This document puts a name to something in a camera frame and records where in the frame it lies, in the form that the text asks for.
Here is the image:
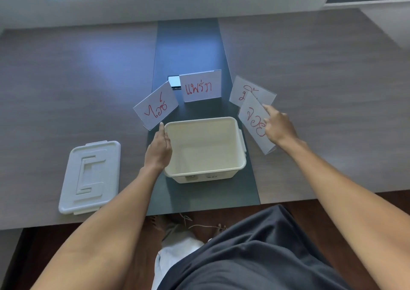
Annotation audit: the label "person's right hand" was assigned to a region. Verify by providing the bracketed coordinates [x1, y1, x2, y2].
[263, 105, 300, 147]

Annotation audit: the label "person's left hand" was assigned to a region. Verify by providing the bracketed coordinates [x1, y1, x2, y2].
[144, 122, 174, 173]

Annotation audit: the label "tall red-lettered sign card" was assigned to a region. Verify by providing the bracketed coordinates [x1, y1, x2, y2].
[237, 92, 277, 156]

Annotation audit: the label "white plastic storage box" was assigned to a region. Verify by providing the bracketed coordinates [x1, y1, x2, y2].
[163, 117, 247, 184]

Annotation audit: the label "person's right forearm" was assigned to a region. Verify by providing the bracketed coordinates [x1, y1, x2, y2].
[278, 138, 410, 269]

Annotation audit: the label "person's left forearm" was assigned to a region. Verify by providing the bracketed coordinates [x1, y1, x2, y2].
[30, 166, 161, 290]

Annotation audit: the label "tilted red-lettered sign card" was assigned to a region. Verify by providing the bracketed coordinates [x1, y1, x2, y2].
[133, 81, 179, 131]

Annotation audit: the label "clear-edged red-lettered sign card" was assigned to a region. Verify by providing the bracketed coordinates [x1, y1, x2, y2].
[229, 76, 277, 106]

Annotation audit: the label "small black phone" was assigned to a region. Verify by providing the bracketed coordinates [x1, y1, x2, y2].
[167, 76, 182, 92]

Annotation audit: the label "wide red-lettered sign card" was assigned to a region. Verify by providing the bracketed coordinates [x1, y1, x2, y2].
[178, 69, 222, 103]

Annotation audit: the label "white plastic box lid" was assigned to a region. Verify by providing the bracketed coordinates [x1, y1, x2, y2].
[58, 140, 122, 216]

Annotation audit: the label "dark grey table runner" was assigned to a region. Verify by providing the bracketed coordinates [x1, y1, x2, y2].
[146, 18, 261, 217]

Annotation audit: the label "person's bare foot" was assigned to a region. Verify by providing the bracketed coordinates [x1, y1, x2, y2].
[150, 215, 170, 245]

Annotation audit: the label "white shorts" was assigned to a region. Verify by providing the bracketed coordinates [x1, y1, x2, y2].
[155, 230, 205, 290]

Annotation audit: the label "dark grey shirt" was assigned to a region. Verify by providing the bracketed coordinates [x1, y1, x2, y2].
[166, 204, 353, 290]

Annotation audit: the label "white drawstring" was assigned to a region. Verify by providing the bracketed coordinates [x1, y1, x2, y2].
[177, 212, 227, 233]

